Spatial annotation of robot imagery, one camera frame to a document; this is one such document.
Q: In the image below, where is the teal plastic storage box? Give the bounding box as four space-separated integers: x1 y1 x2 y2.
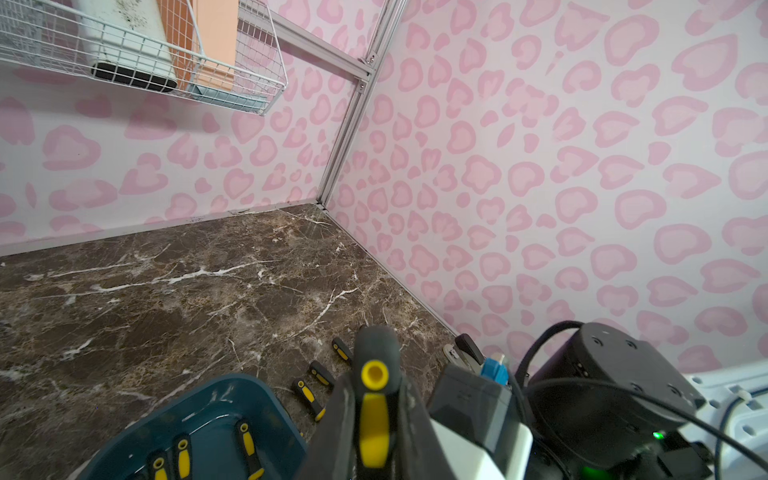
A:
79 374 307 479

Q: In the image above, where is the white wire wall basket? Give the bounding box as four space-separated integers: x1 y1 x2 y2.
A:
1 1 288 115

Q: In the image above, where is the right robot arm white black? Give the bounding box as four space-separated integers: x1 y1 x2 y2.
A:
514 320 767 469

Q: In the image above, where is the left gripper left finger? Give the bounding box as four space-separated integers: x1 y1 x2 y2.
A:
294 374 356 480

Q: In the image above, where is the grey stapler on table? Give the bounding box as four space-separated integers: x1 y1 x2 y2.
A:
443 333 485 375

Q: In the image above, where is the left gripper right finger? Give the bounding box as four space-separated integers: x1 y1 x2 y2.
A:
397 377 456 480

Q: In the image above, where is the pink box in basket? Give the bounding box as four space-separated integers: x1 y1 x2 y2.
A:
157 0 239 91

